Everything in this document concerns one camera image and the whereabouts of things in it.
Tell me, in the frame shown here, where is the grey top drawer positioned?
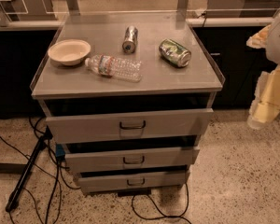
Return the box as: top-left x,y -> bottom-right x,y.
46,108 -> 213,144

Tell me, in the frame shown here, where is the black floor cable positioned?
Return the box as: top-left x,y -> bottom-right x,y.
130,183 -> 193,224

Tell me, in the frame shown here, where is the slim silver can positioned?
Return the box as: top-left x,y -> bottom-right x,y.
122,26 -> 138,53

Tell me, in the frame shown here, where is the blue box behind cabinet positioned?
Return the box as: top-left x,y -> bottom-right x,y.
55,144 -> 65,159

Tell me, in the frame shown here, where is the grey drawer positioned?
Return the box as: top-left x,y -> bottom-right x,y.
65,147 -> 199,173
46,108 -> 213,144
78,170 -> 189,194

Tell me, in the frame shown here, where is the clear plastic water bottle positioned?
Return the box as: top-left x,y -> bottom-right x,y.
85,55 -> 142,82

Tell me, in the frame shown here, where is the green soda can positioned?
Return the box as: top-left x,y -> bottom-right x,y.
159,39 -> 191,68

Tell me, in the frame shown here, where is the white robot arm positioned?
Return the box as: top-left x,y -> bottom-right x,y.
246,11 -> 280,130

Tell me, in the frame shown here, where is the grey drawer cabinet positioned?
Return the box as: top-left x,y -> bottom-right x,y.
31,12 -> 224,194

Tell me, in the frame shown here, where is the clear acrylic barrier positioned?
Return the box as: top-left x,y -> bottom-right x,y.
0,0 -> 280,30

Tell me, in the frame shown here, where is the grey bottom drawer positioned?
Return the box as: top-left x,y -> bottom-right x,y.
78,170 -> 189,194

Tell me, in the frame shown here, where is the black pole stand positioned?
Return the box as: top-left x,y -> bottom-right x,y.
6,128 -> 52,213

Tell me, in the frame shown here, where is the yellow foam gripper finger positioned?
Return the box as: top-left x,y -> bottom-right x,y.
247,65 -> 280,130

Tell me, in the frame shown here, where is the white bowl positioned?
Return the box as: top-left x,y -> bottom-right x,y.
48,39 -> 91,66

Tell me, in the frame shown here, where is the black cable bundle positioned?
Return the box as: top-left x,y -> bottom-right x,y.
0,115 -> 82,224

